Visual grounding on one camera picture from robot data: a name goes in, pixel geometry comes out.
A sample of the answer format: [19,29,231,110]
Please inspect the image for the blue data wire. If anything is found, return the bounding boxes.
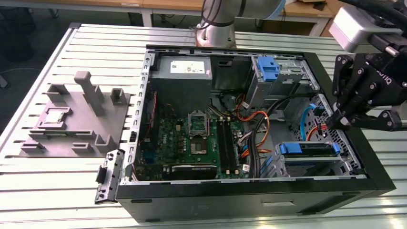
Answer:
[298,103,323,142]

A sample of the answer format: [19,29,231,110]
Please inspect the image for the red orange power wire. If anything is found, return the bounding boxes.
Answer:
[307,120,332,143]

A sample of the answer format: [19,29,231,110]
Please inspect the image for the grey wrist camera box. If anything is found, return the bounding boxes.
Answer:
[328,6,402,53]

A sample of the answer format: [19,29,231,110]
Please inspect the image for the thin red fan wire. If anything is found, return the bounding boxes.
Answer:
[143,91,159,142]

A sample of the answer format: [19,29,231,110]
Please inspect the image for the black office chair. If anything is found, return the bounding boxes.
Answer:
[0,7,37,64]

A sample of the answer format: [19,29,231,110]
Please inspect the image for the black RAM slot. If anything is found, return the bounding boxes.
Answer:
[218,116,231,174]
[224,116,240,174]

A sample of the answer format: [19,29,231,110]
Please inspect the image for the hard disk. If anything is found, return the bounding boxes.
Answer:
[260,142,343,177]

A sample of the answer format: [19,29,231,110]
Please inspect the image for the wooden desk white frame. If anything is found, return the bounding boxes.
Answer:
[40,0,336,36]

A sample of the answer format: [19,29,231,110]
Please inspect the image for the thick black cable bundle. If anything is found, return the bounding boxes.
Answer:
[247,92,320,179]

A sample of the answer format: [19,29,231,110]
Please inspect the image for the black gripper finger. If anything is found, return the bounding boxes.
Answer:
[332,106,404,132]
[327,53,354,130]

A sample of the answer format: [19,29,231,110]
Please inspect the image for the green RAM stick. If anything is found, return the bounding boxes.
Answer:
[45,132,80,138]

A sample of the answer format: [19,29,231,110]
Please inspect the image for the CPU socket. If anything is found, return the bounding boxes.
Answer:
[190,139,211,156]

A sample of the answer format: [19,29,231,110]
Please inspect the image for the green motherboard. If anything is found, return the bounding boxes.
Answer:
[136,112,252,181]

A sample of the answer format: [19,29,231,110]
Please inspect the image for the orange wire bundle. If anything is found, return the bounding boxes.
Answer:
[235,92,272,159]

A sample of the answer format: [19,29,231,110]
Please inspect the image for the metal disk bay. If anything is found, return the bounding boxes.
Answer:
[260,140,363,178]

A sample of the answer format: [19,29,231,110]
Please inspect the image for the black open PC case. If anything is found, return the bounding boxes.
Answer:
[115,44,396,222]

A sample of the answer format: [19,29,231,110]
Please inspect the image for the metal optical drive cage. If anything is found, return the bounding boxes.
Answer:
[247,55,320,111]

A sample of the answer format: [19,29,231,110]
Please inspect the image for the hinged metal card retainer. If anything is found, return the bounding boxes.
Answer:
[95,149,126,205]

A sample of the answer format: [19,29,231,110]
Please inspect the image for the grey parts rack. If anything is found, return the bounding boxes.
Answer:
[20,70,135,158]

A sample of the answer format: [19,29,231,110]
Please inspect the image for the grey power supply unit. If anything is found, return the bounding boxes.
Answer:
[150,56,214,114]

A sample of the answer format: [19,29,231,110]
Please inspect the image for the silver CPU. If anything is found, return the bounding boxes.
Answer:
[40,110,69,125]

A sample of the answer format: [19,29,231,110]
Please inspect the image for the black graphics card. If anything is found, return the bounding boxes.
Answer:
[162,163,219,181]

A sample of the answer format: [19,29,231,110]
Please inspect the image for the brown wooden cabinet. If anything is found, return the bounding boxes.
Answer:
[319,16,335,38]

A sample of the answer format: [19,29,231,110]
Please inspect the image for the metal socket cover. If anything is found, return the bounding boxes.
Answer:
[187,111,212,139]

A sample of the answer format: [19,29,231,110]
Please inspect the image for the blue drive cage latch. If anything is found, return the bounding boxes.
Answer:
[258,56,280,83]

